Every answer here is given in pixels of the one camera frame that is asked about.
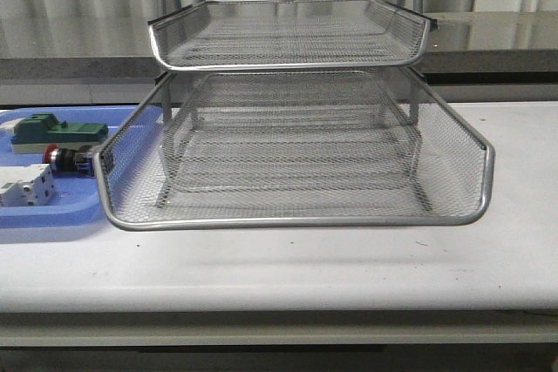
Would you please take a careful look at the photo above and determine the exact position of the white circuit breaker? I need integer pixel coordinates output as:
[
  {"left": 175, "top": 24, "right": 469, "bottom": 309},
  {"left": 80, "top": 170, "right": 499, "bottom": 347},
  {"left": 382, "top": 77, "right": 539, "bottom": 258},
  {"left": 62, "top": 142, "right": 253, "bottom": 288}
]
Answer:
[{"left": 1, "top": 164, "right": 56, "bottom": 207}]

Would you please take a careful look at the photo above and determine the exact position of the silver mesh top tray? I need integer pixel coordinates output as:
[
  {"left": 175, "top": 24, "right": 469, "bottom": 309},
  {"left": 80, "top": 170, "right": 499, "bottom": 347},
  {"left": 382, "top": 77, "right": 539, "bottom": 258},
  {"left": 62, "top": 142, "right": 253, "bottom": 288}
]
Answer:
[{"left": 148, "top": 0, "right": 438, "bottom": 72}]

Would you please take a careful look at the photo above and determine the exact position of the grey metal rack frame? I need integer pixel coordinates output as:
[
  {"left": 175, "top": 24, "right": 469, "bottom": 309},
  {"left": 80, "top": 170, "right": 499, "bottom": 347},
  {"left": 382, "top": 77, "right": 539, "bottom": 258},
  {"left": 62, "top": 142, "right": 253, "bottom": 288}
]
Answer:
[{"left": 155, "top": 0, "right": 434, "bottom": 213}]

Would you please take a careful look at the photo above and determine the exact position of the green and beige switch block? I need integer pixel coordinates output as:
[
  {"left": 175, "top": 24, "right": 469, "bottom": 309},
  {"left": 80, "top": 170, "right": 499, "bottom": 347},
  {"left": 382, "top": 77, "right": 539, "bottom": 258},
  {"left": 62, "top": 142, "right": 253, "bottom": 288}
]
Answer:
[{"left": 11, "top": 112, "right": 109, "bottom": 154}]

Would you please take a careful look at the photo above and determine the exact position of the blue plastic tray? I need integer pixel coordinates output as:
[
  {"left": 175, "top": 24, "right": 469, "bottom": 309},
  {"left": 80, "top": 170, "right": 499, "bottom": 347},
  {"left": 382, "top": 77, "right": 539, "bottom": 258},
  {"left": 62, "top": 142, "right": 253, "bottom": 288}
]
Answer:
[{"left": 1, "top": 105, "right": 162, "bottom": 228}]

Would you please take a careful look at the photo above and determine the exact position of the red emergency stop button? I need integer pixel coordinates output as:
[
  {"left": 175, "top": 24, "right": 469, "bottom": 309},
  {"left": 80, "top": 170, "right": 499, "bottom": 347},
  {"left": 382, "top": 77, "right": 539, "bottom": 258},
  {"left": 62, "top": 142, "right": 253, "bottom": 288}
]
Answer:
[{"left": 43, "top": 144, "right": 96, "bottom": 177}]

